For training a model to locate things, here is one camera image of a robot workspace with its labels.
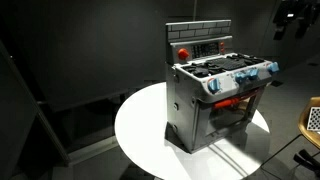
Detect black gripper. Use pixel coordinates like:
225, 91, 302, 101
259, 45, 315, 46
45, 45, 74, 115
273, 0, 311, 41

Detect blue stove knob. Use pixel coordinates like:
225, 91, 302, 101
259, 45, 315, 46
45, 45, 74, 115
207, 77, 221, 94
234, 72, 248, 85
248, 68, 260, 80
267, 61, 280, 75

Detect grey toy stove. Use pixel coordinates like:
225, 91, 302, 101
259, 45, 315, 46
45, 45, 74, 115
164, 19, 280, 154

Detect black burner grate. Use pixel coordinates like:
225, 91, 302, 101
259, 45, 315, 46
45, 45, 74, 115
182, 53, 266, 79

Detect black white checkerboard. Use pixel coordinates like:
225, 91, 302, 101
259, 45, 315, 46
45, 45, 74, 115
306, 106, 320, 132

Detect yellow chair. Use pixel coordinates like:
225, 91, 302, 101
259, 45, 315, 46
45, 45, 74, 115
297, 96, 320, 150

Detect dark oven door window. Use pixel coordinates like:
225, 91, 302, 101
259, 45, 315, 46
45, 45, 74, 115
203, 91, 264, 141

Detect red oven door handle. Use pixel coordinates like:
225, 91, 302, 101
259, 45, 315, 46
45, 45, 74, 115
213, 89, 261, 110

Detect black clamp handles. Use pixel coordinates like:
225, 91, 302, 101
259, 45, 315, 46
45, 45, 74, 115
292, 148, 320, 175

